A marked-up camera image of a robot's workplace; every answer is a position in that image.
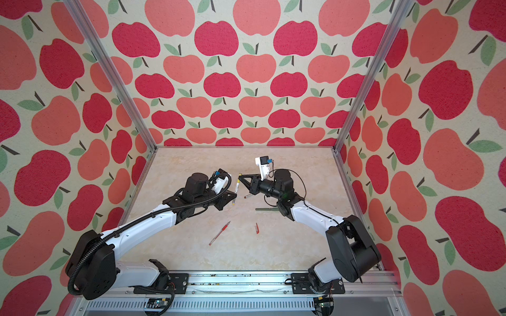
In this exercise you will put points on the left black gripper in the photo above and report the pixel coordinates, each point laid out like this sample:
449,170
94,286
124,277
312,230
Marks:
222,199

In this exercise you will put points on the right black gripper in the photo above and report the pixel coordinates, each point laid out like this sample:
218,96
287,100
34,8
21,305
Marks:
253,184

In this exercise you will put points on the red gel pen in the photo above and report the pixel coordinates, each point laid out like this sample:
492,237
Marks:
219,233

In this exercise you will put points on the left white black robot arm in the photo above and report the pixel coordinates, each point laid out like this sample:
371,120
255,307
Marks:
95,265

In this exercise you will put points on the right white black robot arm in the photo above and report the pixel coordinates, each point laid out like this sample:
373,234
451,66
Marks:
353,252

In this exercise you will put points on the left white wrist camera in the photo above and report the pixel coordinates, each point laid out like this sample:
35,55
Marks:
220,180

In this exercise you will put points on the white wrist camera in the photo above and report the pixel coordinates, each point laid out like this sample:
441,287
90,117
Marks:
265,164
220,180

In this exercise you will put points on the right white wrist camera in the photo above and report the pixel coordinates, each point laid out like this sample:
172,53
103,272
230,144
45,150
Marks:
265,164

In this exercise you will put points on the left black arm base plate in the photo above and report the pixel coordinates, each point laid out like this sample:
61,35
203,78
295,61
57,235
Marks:
178,283

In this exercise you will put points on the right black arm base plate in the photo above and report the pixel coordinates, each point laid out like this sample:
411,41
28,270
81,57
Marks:
303,283

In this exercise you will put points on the aluminium front frame rail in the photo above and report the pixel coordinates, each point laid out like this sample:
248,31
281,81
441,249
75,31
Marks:
374,283

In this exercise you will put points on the white slotted cable duct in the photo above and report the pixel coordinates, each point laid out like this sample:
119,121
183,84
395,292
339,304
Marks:
202,304

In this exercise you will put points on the right aluminium frame post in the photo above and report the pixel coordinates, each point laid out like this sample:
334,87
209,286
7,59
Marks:
396,22

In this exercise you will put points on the aluminium frame post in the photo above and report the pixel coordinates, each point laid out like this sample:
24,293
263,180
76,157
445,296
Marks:
396,22
85,25

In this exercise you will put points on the left aluminium frame post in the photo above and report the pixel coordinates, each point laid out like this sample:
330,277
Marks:
85,25

